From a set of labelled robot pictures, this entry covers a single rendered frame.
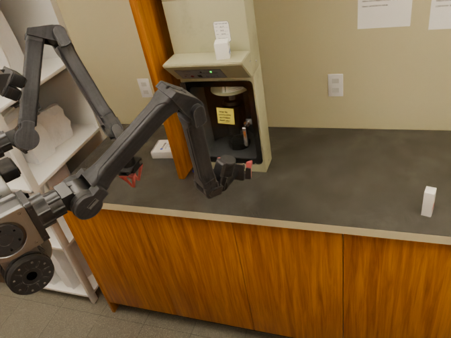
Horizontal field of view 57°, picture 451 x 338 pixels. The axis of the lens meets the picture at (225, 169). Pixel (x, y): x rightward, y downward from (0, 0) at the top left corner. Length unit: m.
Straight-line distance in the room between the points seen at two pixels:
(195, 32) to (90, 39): 0.94
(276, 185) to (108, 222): 0.84
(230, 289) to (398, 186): 0.92
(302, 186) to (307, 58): 0.63
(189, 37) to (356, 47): 0.76
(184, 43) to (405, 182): 1.04
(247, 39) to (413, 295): 1.20
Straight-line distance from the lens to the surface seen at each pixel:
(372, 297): 1.94
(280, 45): 2.06
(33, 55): 1.62
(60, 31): 1.62
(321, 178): 1.84
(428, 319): 2.03
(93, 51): 2.51
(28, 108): 1.58
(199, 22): 1.66
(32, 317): 3.04
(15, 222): 1.09
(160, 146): 2.18
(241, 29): 1.61
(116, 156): 1.12
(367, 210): 1.68
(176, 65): 1.63
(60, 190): 1.14
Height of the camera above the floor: 2.05
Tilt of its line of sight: 35 degrees down
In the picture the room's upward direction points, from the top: 11 degrees counter-clockwise
